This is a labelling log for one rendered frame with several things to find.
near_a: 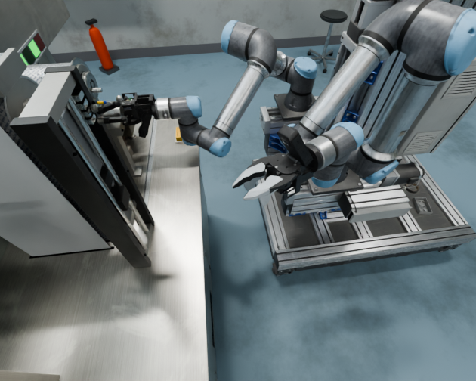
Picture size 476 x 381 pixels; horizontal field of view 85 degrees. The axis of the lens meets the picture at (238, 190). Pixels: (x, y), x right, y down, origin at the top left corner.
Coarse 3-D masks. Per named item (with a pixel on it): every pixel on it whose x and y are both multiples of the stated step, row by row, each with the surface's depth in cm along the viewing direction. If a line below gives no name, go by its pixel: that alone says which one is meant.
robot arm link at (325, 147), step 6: (318, 138) 62; (324, 138) 62; (312, 144) 61; (318, 144) 60; (324, 144) 60; (330, 144) 61; (318, 150) 60; (324, 150) 60; (330, 150) 60; (324, 156) 60; (330, 156) 61; (324, 162) 60; (330, 162) 62
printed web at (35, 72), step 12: (24, 72) 69; (36, 72) 69; (36, 84) 56; (0, 108) 46; (0, 120) 47; (12, 132) 48; (24, 144) 51; (60, 192) 63; (72, 204) 67; (84, 216) 72; (96, 228) 77
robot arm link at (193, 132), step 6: (180, 126) 96; (186, 126) 94; (192, 126) 95; (198, 126) 96; (180, 132) 101; (186, 132) 97; (192, 132) 95; (198, 132) 94; (186, 138) 99; (192, 138) 96; (186, 144) 102; (192, 144) 102
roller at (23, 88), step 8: (24, 80) 52; (16, 88) 50; (24, 88) 52; (32, 88) 54; (8, 96) 48; (16, 96) 49; (24, 96) 52; (8, 104) 47; (16, 104) 49; (8, 112) 47; (16, 112) 49
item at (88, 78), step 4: (84, 72) 74; (88, 72) 74; (84, 76) 72; (88, 76) 74; (92, 76) 76; (84, 80) 72; (88, 80) 74; (92, 80) 76; (88, 84) 73; (92, 84) 76; (96, 84) 78; (88, 88) 73; (92, 96) 75; (96, 96) 77
